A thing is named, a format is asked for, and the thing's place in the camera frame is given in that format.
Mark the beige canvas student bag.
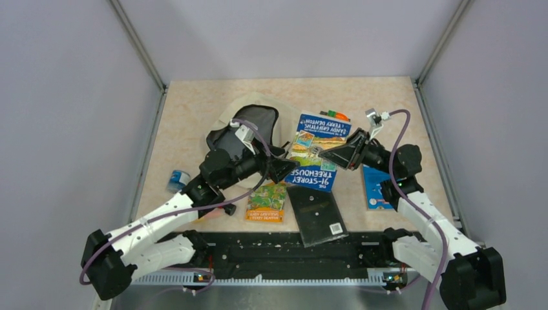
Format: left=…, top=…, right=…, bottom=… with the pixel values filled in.
left=199, top=92, right=299, bottom=189

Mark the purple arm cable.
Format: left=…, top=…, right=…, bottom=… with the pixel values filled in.
left=387, top=108, right=449, bottom=310
left=79, top=119, right=275, bottom=287

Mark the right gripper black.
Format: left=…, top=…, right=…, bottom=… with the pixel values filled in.
left=319, top=127, right=397, bottom=177

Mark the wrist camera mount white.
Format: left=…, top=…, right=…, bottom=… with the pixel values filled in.
left=365, top=108, right=391, bottom=140
left=229, top=119, right=258, bottom=155

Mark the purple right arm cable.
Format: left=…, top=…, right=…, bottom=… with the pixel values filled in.
left=387, top=108, right=449, bottom=310

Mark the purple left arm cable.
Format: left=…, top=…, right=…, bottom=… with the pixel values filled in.
left=79, top=119, right=275, bottom=287

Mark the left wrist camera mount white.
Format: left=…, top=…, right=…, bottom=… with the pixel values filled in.
left=229, top=119, right=258, bottom=155

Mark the black notebook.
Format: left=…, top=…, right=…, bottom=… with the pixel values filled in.
left=287, top=186, right=349, bottom=247

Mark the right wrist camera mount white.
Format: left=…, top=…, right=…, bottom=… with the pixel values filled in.
left=365, top=108, right=391, bottom=140

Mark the orange treehouse book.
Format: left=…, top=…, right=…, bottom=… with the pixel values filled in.
left=244, top=183, right=287, bottom=223

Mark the blue glue bottle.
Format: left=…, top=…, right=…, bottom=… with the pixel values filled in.
left=166, top=170, right=191, bottom=194

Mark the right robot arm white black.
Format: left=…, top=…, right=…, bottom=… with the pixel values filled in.
left=319, top=129, right=507, bottom=309

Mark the blue 91-storey treehouse book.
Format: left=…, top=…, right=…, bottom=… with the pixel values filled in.
left=284, top=112, right=352, bottom=192

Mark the red black stamp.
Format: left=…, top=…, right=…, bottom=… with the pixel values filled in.
left=223, top=204, right=237, bottom=216

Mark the orange tape dispenser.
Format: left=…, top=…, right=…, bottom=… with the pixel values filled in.
left=320, top=110, right=351, bottom=122

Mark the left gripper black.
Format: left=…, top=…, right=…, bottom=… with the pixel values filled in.
left=218, top=138, right=300, bottom=190

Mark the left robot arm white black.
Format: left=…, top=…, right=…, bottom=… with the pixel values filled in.
left=79, top=149, right=300, bottom=300

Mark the light blue book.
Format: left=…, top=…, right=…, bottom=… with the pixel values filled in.
left=362, top=165, right=393, bottom=211

